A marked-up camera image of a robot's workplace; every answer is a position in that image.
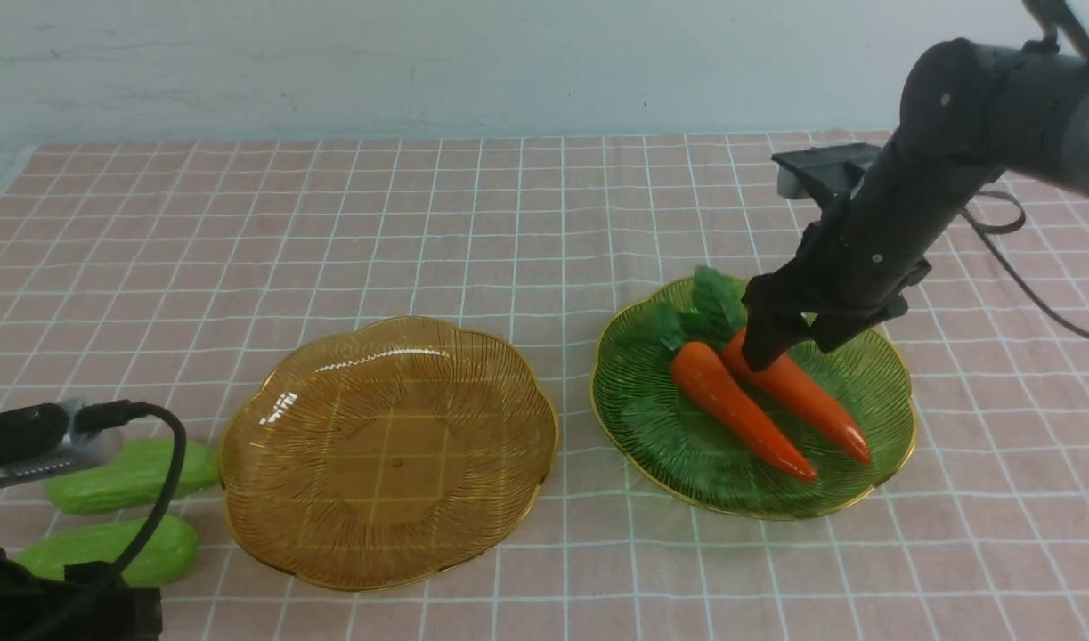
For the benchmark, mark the orange toy carrot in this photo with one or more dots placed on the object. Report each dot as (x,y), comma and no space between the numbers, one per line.
(715,296)
(697,371)

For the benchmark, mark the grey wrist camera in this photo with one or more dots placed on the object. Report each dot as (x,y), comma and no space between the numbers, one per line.
(44,441)
(823,173)

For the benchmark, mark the green toy cucumber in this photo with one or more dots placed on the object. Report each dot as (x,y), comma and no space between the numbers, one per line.
(133,479)
(168,555)

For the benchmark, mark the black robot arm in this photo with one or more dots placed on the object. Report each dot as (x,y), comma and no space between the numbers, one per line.
(968,113)
(90,602)

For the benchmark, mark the pink checkered tablecloth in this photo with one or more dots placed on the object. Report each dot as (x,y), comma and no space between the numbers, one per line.
(180,273)

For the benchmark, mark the amber ribbed plastic plate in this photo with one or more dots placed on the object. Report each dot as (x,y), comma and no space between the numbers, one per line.
(376,458)

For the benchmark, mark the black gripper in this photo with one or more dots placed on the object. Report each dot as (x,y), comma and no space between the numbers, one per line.
(850,271)

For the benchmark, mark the green ribbed plastic plate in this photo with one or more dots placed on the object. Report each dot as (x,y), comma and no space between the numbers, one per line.
(696,458)

